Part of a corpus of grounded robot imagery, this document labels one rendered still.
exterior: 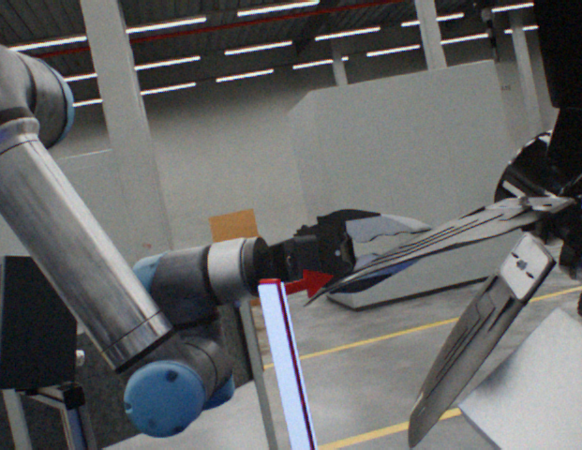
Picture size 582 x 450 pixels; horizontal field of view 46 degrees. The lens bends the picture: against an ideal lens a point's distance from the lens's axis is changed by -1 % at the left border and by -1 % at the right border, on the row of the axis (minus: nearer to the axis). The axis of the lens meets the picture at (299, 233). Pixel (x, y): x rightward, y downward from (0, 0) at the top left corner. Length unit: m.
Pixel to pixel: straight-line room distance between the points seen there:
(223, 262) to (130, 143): 4.20
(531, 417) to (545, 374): 0.05
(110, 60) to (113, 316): 4.42
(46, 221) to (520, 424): 0.51
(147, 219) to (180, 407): 4.27
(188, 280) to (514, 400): 0.38
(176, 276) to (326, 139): 6.05
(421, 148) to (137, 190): 3.24
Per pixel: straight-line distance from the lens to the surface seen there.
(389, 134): 7.00
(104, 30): 5.13
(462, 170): 7.24
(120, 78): 5.05
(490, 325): 0.87
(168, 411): 0.70
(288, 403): 0.55
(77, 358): 1.11
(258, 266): 0.79
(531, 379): 0.74
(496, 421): 0.73
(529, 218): 0.69
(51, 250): 0.72
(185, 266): 0.81
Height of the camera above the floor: 1.25
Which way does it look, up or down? 3 degrees down
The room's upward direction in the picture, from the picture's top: 12 degrees counter-clockwise
